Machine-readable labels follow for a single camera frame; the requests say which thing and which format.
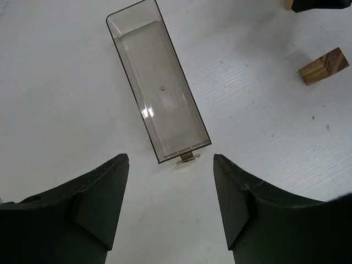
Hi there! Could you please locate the dark striped wood block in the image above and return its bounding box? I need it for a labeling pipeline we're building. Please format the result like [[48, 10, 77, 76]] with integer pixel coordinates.
[[298, 47, 350, 86]]

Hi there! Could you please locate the wood cube with letter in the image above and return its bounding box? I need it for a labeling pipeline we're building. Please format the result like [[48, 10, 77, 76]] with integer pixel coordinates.
[[284, 0, 293, 10]]

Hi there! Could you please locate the clear plastic drawer box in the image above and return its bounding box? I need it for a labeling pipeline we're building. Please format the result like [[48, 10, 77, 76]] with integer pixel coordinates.
[[106, 1, 212, 164]]

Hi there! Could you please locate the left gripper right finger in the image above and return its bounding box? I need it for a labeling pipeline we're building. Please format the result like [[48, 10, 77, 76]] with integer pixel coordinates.
[[213, 154, 351, 263]]

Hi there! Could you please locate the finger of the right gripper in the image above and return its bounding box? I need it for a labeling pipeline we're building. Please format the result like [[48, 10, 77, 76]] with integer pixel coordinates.
[[291, 0, 351, 13]]

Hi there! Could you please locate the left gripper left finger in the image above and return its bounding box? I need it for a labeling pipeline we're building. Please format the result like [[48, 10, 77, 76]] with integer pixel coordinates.
[[1, 153, 129, 263]]

